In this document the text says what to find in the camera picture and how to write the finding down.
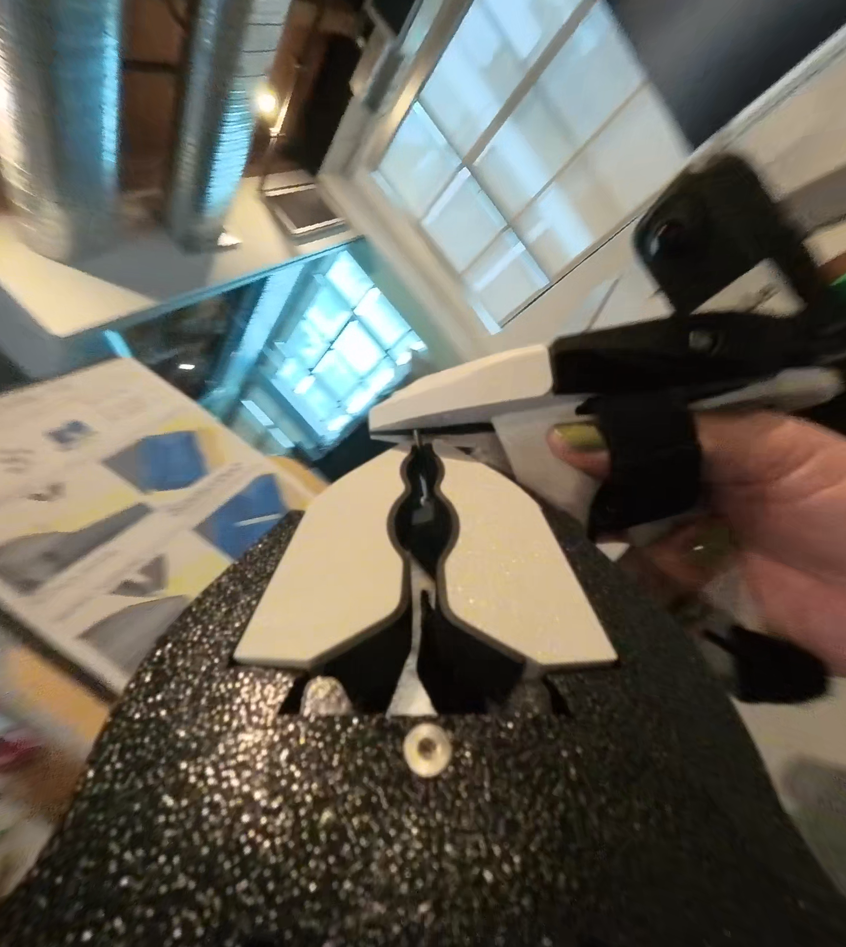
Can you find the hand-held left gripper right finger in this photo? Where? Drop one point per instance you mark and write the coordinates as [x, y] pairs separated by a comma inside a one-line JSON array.
[[519, 584]]

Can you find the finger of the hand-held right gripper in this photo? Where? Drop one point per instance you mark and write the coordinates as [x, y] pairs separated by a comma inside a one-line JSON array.
[[482, 392]]

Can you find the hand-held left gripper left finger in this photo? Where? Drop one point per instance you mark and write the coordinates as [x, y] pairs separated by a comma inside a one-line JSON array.
[[319, 584]]

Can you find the person's right hand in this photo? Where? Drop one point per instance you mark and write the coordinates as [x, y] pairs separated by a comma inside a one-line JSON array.
[[800, 533]]

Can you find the blue lit window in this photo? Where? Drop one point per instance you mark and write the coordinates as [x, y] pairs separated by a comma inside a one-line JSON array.
[[341, 333]]

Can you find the large white framed window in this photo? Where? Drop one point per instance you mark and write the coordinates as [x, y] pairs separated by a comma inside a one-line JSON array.
[[512, 148]]

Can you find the white vent grille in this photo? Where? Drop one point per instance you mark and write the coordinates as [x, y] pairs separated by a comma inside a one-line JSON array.
[[303, 203]]

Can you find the round ceiling light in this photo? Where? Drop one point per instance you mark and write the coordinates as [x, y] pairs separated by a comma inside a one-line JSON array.
[[266, 102]]

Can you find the wall poster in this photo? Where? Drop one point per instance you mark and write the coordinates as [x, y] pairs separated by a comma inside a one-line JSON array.
[[97, 503]]

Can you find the silver ventilation duct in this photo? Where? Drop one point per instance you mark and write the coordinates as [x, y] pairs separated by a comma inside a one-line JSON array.
[[216, 126], [53, 111]]

